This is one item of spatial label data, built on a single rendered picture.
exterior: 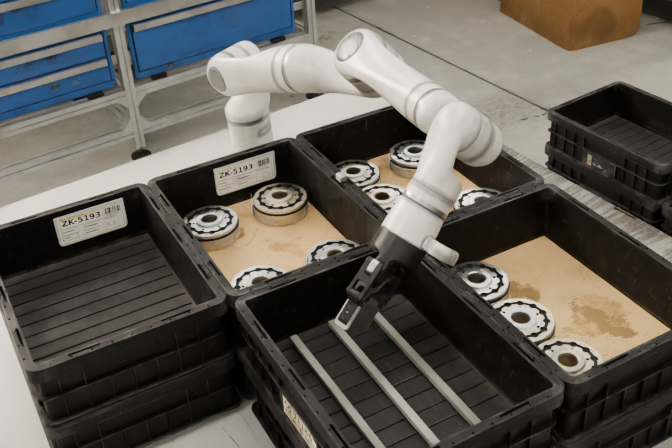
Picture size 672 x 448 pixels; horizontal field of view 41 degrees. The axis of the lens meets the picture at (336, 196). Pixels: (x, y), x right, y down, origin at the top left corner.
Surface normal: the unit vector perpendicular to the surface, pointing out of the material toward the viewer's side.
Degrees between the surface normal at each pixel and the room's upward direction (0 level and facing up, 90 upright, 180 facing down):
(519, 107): 0
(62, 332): 0
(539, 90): 0
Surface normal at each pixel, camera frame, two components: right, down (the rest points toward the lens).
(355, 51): -0.63, -0.41
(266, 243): -0.05, -0.84
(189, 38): 0.56, 0.42
